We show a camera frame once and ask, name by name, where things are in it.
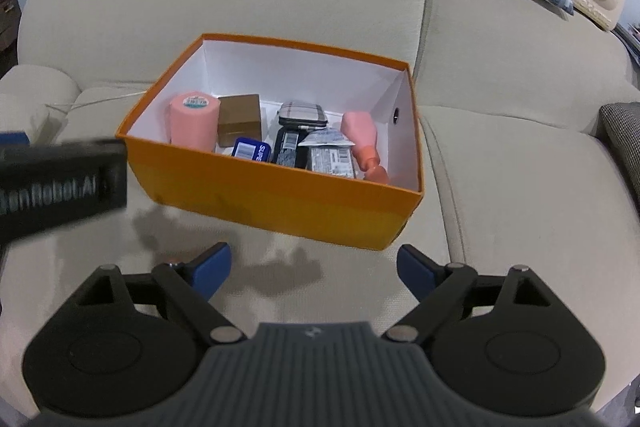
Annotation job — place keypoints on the grey woven cushion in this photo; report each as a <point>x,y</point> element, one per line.
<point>625,142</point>

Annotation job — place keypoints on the pink cylinder container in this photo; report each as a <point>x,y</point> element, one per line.
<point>192,127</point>

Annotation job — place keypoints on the blue tin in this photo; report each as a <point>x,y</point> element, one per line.
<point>252,150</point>

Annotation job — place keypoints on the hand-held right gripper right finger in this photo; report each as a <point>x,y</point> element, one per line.
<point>415,272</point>

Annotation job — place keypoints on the pink bottle with orange cap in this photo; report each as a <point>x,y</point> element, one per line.
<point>360,129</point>

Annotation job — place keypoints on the white plaid case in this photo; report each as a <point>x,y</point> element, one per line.
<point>300,112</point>

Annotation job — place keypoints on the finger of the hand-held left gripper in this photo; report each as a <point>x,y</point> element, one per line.
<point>12,139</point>

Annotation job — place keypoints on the white tube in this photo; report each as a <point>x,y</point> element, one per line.
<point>330,159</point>

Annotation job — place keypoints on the brown cardboard box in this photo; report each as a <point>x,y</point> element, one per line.
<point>240,117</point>

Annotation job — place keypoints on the stack of books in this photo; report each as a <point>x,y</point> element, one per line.
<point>632,37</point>

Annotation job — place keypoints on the orange cardboard box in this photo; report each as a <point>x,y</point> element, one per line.
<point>280,212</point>

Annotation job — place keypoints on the dark blue bottle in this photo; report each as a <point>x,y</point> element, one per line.
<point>290,147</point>

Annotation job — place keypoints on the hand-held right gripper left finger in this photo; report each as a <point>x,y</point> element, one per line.
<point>212,274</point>

